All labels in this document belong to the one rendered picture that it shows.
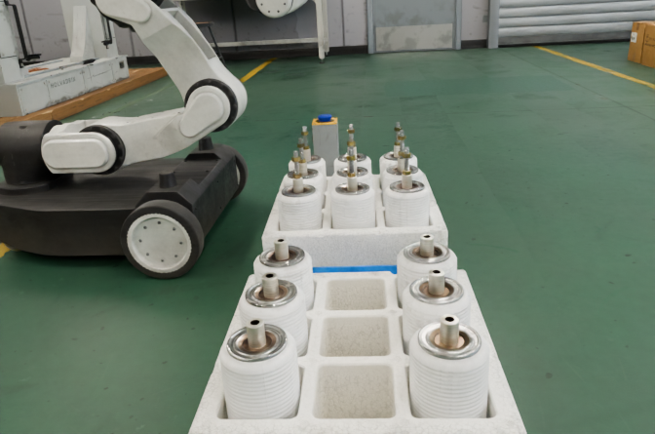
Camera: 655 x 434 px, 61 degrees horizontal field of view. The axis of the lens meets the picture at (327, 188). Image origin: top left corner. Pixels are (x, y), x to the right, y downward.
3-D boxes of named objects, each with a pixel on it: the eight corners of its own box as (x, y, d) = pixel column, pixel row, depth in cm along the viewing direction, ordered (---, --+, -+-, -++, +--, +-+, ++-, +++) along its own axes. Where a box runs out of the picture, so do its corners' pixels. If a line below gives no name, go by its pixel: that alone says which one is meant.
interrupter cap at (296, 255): (255, 269, 88) (254, 265, 87) (263, 249, 95) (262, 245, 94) (302, 268, 87) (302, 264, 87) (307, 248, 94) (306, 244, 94)
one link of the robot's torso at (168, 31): (208, 145, 147) (78, 5, 137) (224, 129, 164) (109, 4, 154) (249, 109, 143) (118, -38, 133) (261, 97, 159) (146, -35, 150)
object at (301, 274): (258, 367, 93) (248, 271, 87) (267, 334, 102) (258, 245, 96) (316, 367, 92) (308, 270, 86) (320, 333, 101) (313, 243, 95)
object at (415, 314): (405, 417, 80) (404, 309, 74) (401, 374, 89) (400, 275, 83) (473, 417, 79) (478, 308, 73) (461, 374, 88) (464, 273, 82)
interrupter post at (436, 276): (428, 296, 77) (429, 276, 76) (426, 288, 79) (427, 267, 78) (445, 296, 77) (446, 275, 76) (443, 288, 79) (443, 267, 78)
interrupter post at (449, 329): (440, 348, 66) (441, 325, 65) (438, 336, 68) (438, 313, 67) (460, 348, 66) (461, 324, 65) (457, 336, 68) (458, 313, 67)
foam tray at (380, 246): (269, 310, 122) (261, 236, 116) (288, 236, 159) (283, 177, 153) (446, 306, 120) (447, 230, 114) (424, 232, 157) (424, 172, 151)
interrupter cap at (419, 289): (411, 307, 75) (411, 302, 75) (406, 280, 82) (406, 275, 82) (468, 306, 74) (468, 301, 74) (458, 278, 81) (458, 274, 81)
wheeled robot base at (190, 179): (-39, 268, 146) (-77, 146, 134) (64, 198, 194) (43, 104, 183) (197, 264, 140) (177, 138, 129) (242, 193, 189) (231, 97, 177)
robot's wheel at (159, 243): (127, 280, 139) (112, 207, 133) (134, 270, 144) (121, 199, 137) (204, 279, 138) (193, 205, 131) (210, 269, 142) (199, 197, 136)
